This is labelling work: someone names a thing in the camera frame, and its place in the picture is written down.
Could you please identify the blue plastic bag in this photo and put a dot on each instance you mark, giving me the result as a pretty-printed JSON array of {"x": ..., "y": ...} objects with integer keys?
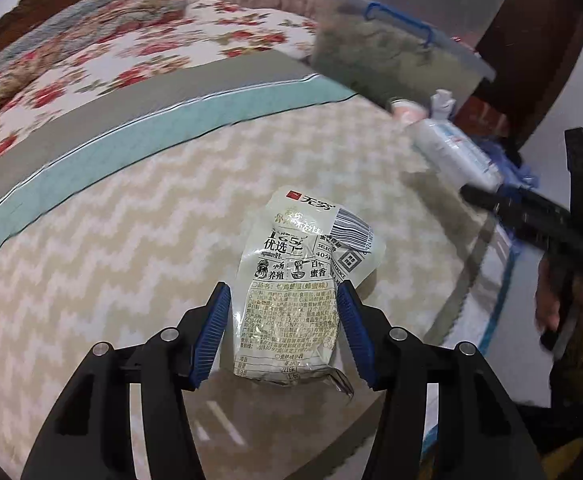
[{"x": 514, "y": 170}]

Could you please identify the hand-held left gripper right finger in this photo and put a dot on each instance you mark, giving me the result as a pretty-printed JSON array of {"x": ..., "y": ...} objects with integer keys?
[{"x": 356, "y": 335}]

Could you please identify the grey bed sheet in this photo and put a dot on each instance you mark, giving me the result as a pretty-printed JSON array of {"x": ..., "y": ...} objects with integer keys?
[{"x": 146, "y": 95}]

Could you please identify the person's right hand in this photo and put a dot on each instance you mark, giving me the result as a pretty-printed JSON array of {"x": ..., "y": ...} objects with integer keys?
[{"x": 545, "y": 300}]

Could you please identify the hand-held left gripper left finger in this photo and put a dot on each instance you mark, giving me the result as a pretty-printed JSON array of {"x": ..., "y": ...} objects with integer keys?
[{"x": 211, "y": 335}]

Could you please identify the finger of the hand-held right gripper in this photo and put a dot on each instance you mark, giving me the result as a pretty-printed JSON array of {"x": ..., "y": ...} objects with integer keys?
[
  {"x": 501, "y": 200},
  {"x": 539, "y": 234}
]

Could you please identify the white printed snack packet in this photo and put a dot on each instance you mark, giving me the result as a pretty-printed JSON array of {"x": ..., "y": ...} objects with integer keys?
[{"x": 296, "y": 285}]

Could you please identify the dark wooden headboard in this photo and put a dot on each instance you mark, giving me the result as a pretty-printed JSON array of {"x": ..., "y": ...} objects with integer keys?
[{"x": 46, "y": 5}]

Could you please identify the floral bed sheet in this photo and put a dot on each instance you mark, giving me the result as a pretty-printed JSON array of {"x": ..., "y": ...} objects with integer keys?
[{"x": 171, "y": 55}]

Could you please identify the beige zigzag blanket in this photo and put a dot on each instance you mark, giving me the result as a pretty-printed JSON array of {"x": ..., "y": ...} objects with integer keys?
[{"x": 121, "y": 240}]

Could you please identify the folded floral quilt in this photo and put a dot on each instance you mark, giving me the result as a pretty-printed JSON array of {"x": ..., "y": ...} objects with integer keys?
[{"x": 71, "y": 35}]

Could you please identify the dark wooden cabinet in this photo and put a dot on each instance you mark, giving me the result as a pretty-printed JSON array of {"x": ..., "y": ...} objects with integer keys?
[{"x": 541, "y": 50}]

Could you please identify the white bottle with blue label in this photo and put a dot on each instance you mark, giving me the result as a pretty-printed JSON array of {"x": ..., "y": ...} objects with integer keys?
[{"x": 451, "y": 152}]

